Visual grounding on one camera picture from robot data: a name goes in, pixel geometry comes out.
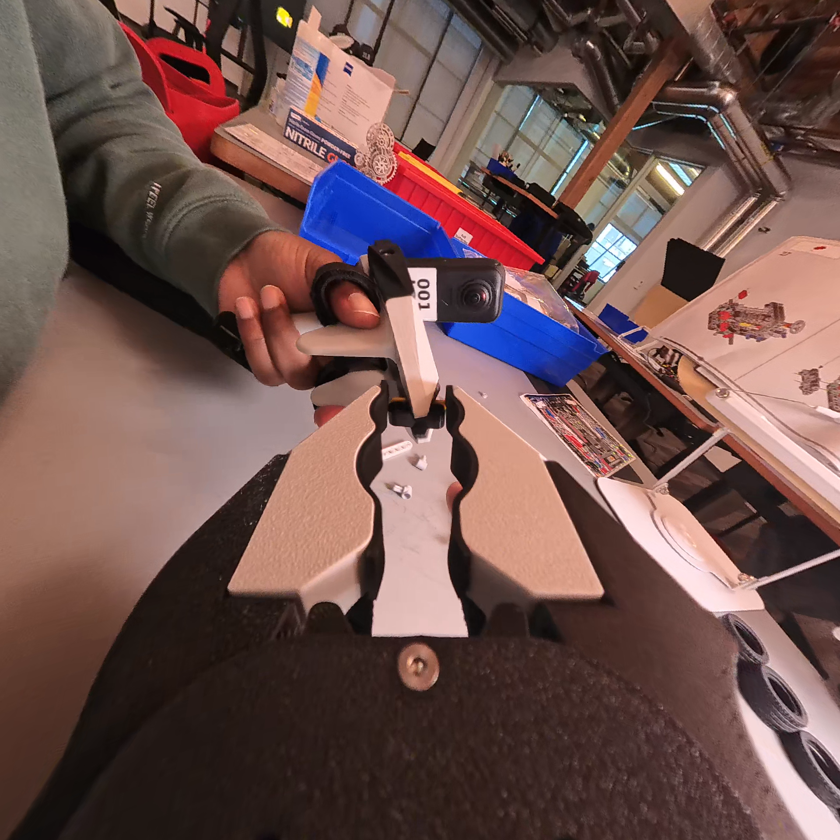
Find silver ventilation duct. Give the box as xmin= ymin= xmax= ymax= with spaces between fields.
xmin=571 ymin=0 xmax=795 ymax=253

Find red tote bag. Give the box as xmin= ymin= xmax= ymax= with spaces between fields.
xmin=118 ymin=21 xmax=168 ymax=122
xmin=146 ymin=36 xmax=242 ymax=164

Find white cardboard box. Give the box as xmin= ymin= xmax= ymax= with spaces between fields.
xmin=317 ymin=58 xmax=396 ymax=147

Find blue glove box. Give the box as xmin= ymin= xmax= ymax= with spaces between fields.
xmin=282 ymin=107 xmax=360 ymax=169

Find wooden support beam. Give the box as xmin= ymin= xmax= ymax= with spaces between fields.
xmin=558 ymin=36 xmax=693 ymax=211

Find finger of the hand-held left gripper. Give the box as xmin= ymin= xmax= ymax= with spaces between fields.
xmin=384 ymin=294 xmax=439 ymax=413

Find brown cardboard box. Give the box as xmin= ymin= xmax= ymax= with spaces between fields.
xmin=633 ymin=283 xmax=690 ymax=329

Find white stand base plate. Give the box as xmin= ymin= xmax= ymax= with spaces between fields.
xmin=596 ymin=367 xmax=840 ymax=616

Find person's left hand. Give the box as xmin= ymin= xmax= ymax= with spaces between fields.
xmin=218 ymin=231 xmax=383 ymax=427

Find yellow lego axle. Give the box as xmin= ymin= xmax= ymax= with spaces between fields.
xmin=391 ymin=394 xmax=450 ymax=422

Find far wooden desk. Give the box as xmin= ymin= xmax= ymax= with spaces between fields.
xmin=478 ymin=163 xmax=595 ymax=245

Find wooden side table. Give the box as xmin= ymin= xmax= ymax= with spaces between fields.
xmin=210 ymin=107 xmax=319 ymax=203

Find red storage bin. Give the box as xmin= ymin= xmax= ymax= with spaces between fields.
xmin=382 ymin=141 xmax=546 ymax=271

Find clear plastic parts bag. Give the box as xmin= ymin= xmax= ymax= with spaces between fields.
xmin=504 ymin=264 xmax=580 ymax=317

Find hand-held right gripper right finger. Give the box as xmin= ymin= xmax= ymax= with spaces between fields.
xmin=445 ymin=386 xmax=605 ymax=621

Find wooden edged desk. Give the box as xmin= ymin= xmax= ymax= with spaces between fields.
xmin=572 ymin=303 xmax=840 ymax=547

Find person's left forearm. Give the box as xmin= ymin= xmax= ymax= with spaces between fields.
xmin=59 ymin=0 xmax=290 ymax=316

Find clear acrylic gear model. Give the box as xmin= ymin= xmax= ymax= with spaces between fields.
xmin=356 ymin=121 xmax=400 ymax=185

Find black foam panel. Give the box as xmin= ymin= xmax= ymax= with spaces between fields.
xmin=659 ymin=238 xmax=727 ymax=303

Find small blue desk bins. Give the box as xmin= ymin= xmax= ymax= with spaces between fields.
xmin=597 ymin=303 xmax=649 ymax=343

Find blue and white packet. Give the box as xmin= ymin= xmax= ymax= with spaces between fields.
xmin=270 ymin=18 xmax=331 ymax=126

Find large blue storage bin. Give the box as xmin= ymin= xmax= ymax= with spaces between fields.
xmin=438 ymin=255 xmax=610 ymax=388

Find white paper sheet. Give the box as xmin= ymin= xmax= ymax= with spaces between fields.
xmin=225 ymin=121 xmax=324 ymax=186

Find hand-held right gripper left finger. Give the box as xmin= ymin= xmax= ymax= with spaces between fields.
xmin=227 ymin=385 xmax=389 ymax=621

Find black lego cross connector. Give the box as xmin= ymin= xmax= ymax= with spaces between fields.
xmin=387 ymin=394 xmax=447 ymax=427

